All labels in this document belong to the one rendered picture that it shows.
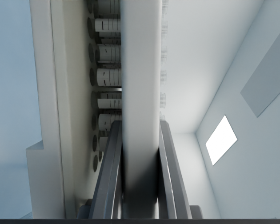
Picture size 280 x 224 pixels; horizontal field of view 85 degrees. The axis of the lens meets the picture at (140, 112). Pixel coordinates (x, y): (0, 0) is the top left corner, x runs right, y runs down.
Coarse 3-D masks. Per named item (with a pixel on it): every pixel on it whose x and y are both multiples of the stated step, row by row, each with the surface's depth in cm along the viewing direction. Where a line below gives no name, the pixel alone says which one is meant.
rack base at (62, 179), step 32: (32, 0) 7; (64, 0) 7; (32, 32) 8; (64, 32) 7; (64, 64) 7; (64, 96) 8; (64, 128) 8; (32, 160) 8; (64, 160) 8; (32, 192) 8; (64, 192) 8
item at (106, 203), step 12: (120, 120) 10; (120, 132) 9; (108, 144) 8; (120, 144) 8; (108, 156) 8; (120, 156) 8; (108, 168) 7; (120, 168) 8; (108, 180) 7; (120, 180) 8; (96, 192) 6; (108, 192) 6; (120, 192) 8; (96, 204) 6; (108, 204) 6; (120, 204) 8; (84, 216) 6; (96, 216) 5; (108, 216) 5; (120, 216) 8
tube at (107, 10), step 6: (90, 0) 10; (96, 0) 10; (102, 0) 10; (108, 0) 10; (114, 0) 10; (162, 0) 10; (168, 0) 10; (90, 6) 11; (96, 6) 11; (102, 6) 11; (108, 6) 11; (114, 6) 11; (162, 6) 11; (90, 12) 11; (96, 12) 11; (102, 12) 11; (108, 12) 11; (114, 12) 11; (162, 12) 11
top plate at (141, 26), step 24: (120, 0) 7; (144, 0) 7; (144, 24) 7; (144, 48) 7; (144, 72) 7; (144, 96) 8; (144, 120) 8; (144, 144) 8; (144, 168) 8; (144, 192) 8; (144, 216) 9
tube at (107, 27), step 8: (88, 24) 11; (96, 24) 11; (104, 24) 11; (112, 24) 11; (120, 24) 11; (88, 32) 11; (96, 32) 11; (104, 32) 11; (112, 32) 11; (120, 32) 11
